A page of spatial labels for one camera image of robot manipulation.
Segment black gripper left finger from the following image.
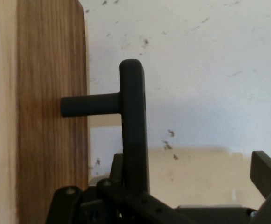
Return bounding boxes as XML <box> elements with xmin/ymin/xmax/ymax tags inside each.
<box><xmin>44</xmin><ymin>153</ymin><xmax>192</xmax><ymax>224</ymax></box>

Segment black bar door handle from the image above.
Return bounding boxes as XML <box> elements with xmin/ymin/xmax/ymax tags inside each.
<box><xmin>60</xmin><ymin>58</ymin><xmax>150</xmax><ymax>195</ymax></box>

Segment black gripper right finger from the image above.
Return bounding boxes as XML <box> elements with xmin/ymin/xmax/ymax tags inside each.
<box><xmin>250</xmin><ymin>150</ymin><xmax>271</xmax><ymax>224</ymax></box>

